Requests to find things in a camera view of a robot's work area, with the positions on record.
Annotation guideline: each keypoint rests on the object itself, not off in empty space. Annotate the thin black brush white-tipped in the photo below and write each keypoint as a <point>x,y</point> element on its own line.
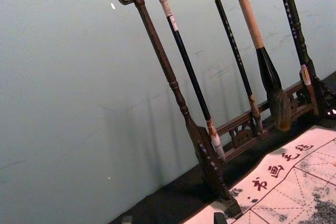
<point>187,69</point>

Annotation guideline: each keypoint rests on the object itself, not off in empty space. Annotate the dark wooden dragon-head brush rack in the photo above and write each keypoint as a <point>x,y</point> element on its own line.
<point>157,48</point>

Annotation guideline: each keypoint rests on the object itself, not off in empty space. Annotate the thin black brush brown-tipped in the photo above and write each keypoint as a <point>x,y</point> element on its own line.
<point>232,41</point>

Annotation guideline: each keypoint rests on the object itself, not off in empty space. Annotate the black table cloth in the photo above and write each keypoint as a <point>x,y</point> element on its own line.
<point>178,195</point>

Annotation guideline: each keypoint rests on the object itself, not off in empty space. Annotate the small grey block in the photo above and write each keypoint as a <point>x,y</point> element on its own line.
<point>127,220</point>

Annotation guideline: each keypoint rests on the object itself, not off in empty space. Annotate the small black block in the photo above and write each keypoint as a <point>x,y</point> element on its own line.
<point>220,218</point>

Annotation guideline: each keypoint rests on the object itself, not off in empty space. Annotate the black brush with white ferrule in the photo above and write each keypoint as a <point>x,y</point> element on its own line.
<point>290,26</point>

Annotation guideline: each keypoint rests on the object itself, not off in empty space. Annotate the white calligraphy practice sheet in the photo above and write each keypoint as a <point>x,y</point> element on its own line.
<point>294,182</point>

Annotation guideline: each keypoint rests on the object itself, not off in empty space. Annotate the plain pale wall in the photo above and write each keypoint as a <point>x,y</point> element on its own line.
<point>65,90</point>

